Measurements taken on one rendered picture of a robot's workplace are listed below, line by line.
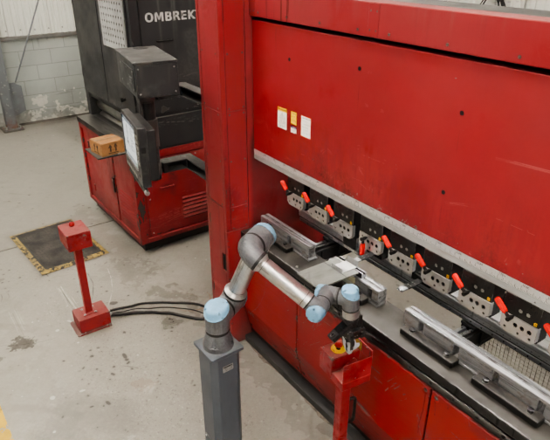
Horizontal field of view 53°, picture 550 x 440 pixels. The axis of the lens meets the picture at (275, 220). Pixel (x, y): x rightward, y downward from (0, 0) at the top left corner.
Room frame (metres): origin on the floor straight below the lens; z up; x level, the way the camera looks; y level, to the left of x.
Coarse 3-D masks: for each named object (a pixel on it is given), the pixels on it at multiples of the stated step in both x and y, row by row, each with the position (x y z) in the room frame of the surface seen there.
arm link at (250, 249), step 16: (240, 240) 2.10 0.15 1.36; (256, 240) 2.08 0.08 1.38; (240, 256) 2.06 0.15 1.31; (256, 256) 2.02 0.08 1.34; (272, 272) 1.98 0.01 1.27; (288, 288) 1.95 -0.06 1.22; (304, 288) 1.96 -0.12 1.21; (304, 304) 1.91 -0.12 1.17; (320, 304) 1.91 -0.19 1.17; (320, 320) 1.87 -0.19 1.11
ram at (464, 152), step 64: (256, 64) 3.15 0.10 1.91; (320, 64) 2.69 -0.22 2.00; (384, 64) 2.35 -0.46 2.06; (448, 64) 2.09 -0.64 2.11; (512, 64) 1.95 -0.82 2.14; (256, 128) 3.16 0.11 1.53; (320, 128) 2.68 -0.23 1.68; (384, 128) 2.32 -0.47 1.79; (448, 128) 2.05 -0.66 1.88; (512, 128) 1.84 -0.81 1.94; (320, 192) 2.66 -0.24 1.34; (384, 192) 2.30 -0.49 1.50; (448, 192) 2.02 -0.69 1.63; (512, 192) 1.80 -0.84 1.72; (448, 256) 1.98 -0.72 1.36; (512, 256) 1.76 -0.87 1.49
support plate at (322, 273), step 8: (320, 264) 2.51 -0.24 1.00; (328, 264) 2.51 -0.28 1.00; (304, 272) 2.42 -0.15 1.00; (312, 272) 2.42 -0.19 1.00; (320, 272) 2.42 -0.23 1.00; (328, 272) 2.42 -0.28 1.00; (336, 272) 2.42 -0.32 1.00; (344, 272) 2.42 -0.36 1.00; (352, 272) 2.42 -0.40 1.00; (312, 280) 2.35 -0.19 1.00; (320, 280) 2.35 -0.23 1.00; (328, 280) 2.35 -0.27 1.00; (336, 280) 2.35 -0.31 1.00
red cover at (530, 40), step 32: (256, 0) 3.11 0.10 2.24; (288, 0) 2.88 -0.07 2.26; (320, 0) 2.68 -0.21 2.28; (352, 0) 2.51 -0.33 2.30; (384, 0) 2.46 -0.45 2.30; (352, 32) 2.50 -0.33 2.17; (384, 32) 2.34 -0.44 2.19; (416, 32) 2.20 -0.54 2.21; (448, 32) 2.08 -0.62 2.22; (480, 32) 1.97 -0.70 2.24; (512, 32) 1.87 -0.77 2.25; (544, 32) 1.79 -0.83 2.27; (544, 64) 1.77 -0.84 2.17
